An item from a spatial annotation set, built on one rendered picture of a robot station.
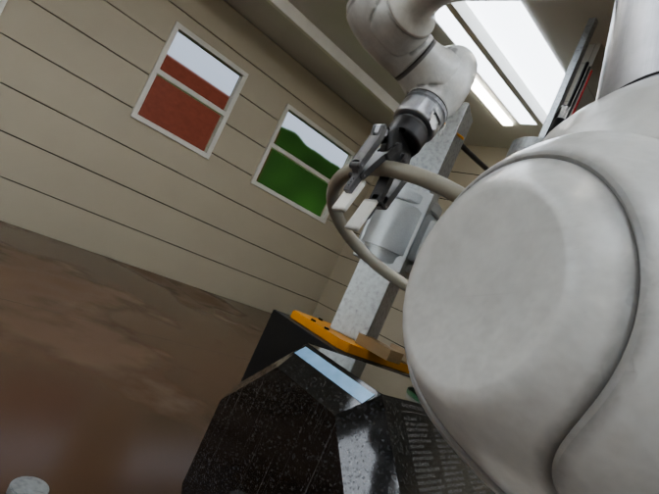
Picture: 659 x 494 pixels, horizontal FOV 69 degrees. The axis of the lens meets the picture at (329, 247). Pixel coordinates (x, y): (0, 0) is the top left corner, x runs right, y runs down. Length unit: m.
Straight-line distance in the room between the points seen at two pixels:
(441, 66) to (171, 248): 6.81
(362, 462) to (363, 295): 1.30
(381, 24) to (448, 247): 0.76
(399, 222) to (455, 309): 2.08
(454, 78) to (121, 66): 6.40
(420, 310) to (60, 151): 6.85
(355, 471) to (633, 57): 0.95
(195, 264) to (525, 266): 7.63
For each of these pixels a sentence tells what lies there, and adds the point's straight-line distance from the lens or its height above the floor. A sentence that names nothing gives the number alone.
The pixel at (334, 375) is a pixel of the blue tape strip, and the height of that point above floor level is 0.78.
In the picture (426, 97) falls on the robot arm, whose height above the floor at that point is 1.37.
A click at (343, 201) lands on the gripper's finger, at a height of 1.13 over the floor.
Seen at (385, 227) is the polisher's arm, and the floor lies 1.32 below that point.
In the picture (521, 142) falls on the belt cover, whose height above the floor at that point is 1.65.
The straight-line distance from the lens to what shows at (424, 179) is 0.83.
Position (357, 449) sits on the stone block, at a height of 0.69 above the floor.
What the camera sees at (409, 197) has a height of 1.50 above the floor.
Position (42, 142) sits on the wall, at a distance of 6.96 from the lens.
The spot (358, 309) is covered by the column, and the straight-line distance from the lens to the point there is 2.31.
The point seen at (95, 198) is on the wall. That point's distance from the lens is 7.13.
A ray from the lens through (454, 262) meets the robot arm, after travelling 0.19.
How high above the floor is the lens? 1.00
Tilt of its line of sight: 3 degrees up
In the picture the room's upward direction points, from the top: 24 degrees clockwise
